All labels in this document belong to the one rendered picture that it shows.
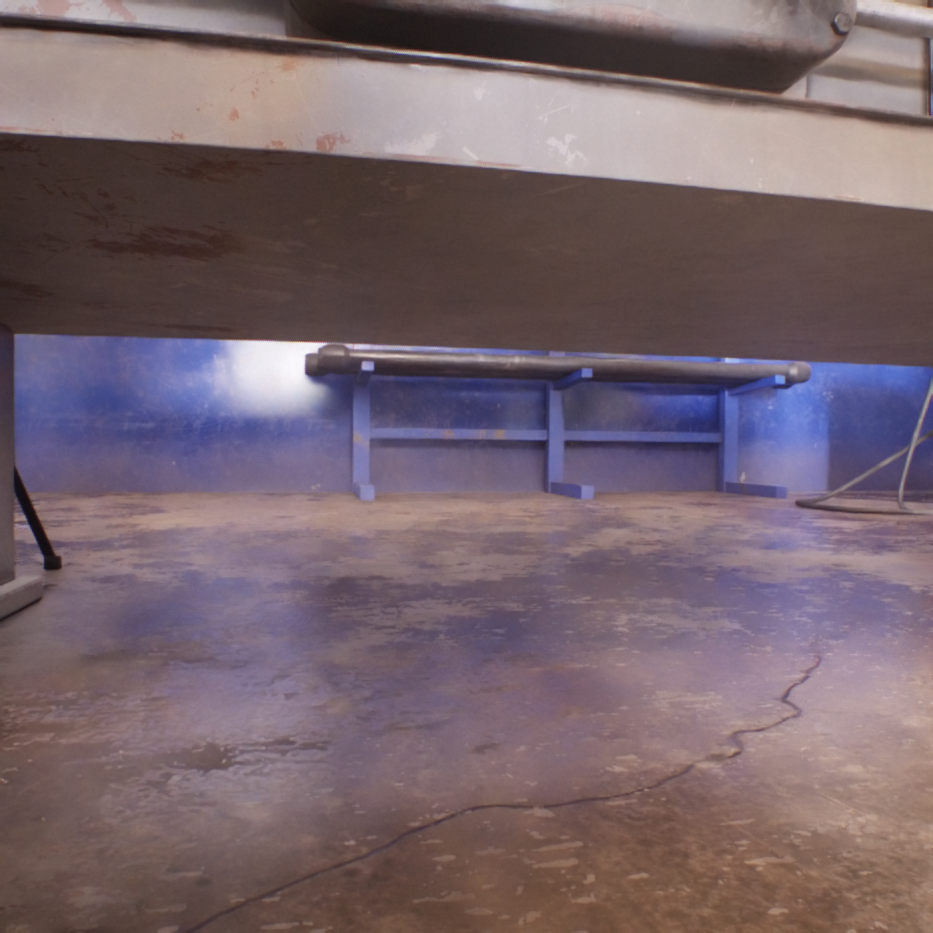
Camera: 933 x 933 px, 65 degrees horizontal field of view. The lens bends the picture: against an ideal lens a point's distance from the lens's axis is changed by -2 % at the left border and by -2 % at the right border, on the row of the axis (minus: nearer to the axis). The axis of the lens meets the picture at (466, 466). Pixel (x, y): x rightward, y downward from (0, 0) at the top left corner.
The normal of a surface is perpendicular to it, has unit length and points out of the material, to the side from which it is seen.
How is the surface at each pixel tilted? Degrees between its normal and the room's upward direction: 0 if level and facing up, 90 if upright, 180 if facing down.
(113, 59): 90
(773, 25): 90
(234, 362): 90
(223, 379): 90
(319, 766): 0
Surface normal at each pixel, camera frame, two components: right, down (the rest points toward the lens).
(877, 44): 0.19, 0.03
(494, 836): 0.01, -1.00
